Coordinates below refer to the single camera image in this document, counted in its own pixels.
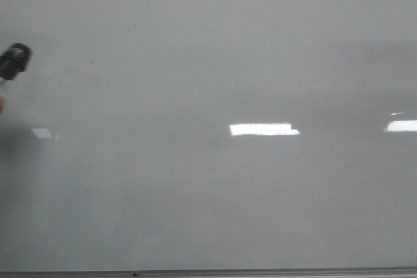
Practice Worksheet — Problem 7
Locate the white glossy whiteboard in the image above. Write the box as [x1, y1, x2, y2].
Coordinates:
[1, 0, 416, 271]

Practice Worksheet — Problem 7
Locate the taped black whiteboard marker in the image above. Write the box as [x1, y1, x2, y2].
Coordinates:
[0, 78, 8, 114]

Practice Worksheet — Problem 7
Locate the grey aluminium whiteboard frame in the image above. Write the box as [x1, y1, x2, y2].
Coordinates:
[1, 266, 416, 277]

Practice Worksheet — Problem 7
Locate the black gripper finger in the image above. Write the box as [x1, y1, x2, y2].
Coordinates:
[1, 43, 32, 81]

